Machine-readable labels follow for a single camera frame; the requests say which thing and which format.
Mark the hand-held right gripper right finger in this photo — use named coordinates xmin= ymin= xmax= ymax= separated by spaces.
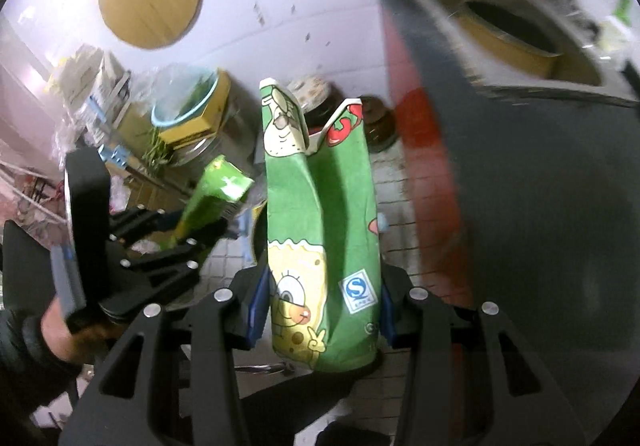
xmin=379 ymin=265 xmax=587 ymax=446

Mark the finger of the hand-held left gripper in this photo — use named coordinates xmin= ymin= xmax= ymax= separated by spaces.
xmin=110 ymin=205 xmax=180 ymax=246
xmin=121 ymin=220 xmax=232 ymax=301

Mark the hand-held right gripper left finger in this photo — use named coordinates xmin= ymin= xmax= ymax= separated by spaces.
xmin=59 ymin=266 xmax=275 ymax=446

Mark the green snack packet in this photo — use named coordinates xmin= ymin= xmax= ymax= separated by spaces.
xmin=172 ymin=155 xmax=256 ymax=247

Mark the green cartoon bag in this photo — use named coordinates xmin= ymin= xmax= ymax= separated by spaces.
xmin=257 ymin=78 xmax=383 ymax=373

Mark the person's left forearm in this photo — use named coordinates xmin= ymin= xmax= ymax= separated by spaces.
xmin=0 ymin=309 xmax=81 ymax=432

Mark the person's left hand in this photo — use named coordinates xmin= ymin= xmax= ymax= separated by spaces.
xmin=40 ymin=303 xmax=119 ymax=369

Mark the green leafy vegetable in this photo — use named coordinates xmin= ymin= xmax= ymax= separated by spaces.
xmin=142 ymin=129 xmax=176 ymax=172

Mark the blue bowl on yellow box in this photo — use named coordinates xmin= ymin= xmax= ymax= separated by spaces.
xmin=157 ymin=71 xmax=233 ymax=144

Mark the large glass jar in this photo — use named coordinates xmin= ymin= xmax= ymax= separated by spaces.
xmin=172 ymin=111 xmax=261 ymax=177

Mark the blue plastic basin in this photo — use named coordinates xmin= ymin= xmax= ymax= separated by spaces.
xmin=150 ymin=66 xmax=221 ymax=129

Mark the red cabinet front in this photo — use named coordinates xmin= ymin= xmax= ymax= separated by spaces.
xmin=385 ymin=1 xmax=476 ymax=312

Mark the dark brown round lid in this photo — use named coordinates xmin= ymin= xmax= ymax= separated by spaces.
xmin=360 ymin=95 xmax=398 ymax=149

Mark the jar with patterned lid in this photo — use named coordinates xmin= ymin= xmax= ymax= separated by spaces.
xmin=287 ymin=76 xmax=346 ymax=127

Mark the yellow bin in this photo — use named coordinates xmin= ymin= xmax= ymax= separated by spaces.
xmin=452 ymin=0 xmax=563 ymax=80

